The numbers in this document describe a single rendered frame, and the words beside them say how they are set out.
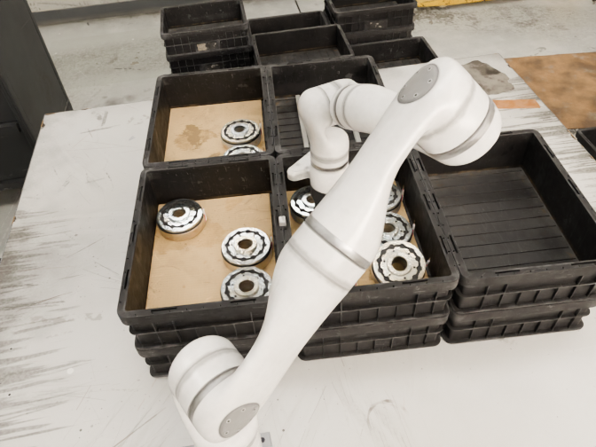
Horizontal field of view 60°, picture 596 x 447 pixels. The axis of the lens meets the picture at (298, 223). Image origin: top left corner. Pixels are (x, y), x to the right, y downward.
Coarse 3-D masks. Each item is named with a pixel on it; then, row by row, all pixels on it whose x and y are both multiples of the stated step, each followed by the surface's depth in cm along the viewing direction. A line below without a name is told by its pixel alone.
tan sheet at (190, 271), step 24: (216, 216) 118; (240, 216) 118; (264, 216) 117; (168, 240) 114; (192, 240) 113; (216, 240) 113; (168, 264) 109; (192, 264) 108; (216, 264) 108; (168, 288) 104; (192, 288) 104; (216, 288) 104
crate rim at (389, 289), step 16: (416, 176) 109; (432, 208) 102; (288, 224) 101; (432, 224) 99; (288, 240) 98; (448, 256) 94; (352, 288) 90; (368, 288) 90; (384, 288) 90; (400, 288) 90; (416, 288) 90; (432, 288) 91; (448, 288) 91
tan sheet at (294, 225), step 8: (288, 192) 122; (288, 200) 120; (288, 208) 119; (400, 208) 117; (296, 224) 115; (392, 264) 106; (400, 264) 106; (368, 272) 105; (360, 280) 103; (368, 280) 103
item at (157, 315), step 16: (224, 160) 116; (240, 160) 116; (256, 160) 115; (272, 160) 115; (144, 176) 113; (272, 176) 113; (144, 192) 110; (272, 192) 108; (128, 256) 98; (128, 272) 97; (128, 288) 92; (192, 304) 89; (208, 304) 89; (224, 304) 89; (240, 304) 89; (256, 304) 89; (128, 320) 89; (144, 320) 89; (160, 320) 89; (176, 320) 90
